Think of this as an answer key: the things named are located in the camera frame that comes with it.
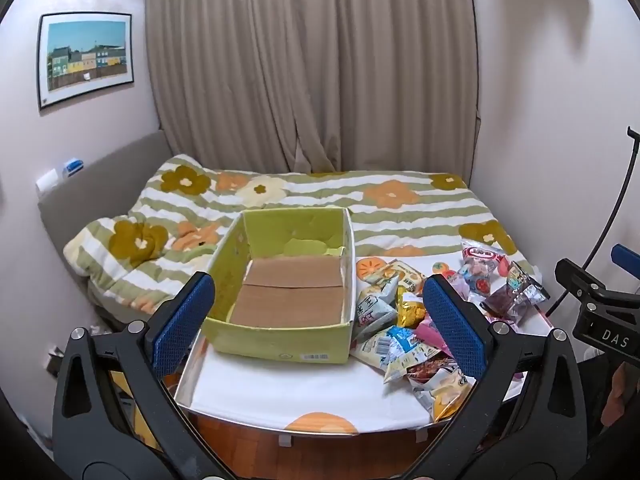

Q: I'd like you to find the red white blue snack packet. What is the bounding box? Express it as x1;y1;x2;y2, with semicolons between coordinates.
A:
450;239;512;303

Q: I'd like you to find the framed picture of houses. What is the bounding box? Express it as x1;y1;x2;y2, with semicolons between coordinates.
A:
37;11;136;112

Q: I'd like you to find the thin black cable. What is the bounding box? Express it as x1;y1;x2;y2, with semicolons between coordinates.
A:
545;126;640;317

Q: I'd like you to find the pink snack packet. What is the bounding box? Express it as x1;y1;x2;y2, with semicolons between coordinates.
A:
415;317;453;359

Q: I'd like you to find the green cardboard box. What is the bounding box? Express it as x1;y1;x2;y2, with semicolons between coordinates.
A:
200;207;357;364

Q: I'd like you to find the translucent packet with dark filling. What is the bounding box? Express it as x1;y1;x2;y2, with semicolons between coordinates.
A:
480;261;550;322

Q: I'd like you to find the beige curtain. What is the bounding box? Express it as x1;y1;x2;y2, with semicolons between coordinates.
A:
144;0;483;186

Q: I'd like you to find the white wall switch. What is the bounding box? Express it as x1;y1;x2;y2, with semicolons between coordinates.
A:
35;169;62;194

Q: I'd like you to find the grey headboard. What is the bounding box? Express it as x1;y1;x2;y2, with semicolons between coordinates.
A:
37;130;173;261

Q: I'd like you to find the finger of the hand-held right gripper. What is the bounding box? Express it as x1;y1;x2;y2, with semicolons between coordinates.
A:
554;258;610;307
613;243;640;274

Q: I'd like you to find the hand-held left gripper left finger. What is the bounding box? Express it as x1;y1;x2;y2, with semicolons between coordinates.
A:
51;271;236;480

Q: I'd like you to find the orange yellow snack packet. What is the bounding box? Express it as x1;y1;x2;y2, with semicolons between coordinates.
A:
367;258;427;294

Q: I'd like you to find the gold foil snack packet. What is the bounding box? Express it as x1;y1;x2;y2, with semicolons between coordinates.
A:
396;287;429;330

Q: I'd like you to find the white packet with green print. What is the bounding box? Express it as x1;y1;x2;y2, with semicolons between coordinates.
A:
356;282;401;343

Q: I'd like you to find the brown orange snack packet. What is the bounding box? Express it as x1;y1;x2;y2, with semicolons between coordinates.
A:
407;357;477;423

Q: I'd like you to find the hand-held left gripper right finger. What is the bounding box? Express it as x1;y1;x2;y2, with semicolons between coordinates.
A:
410;274;589;480

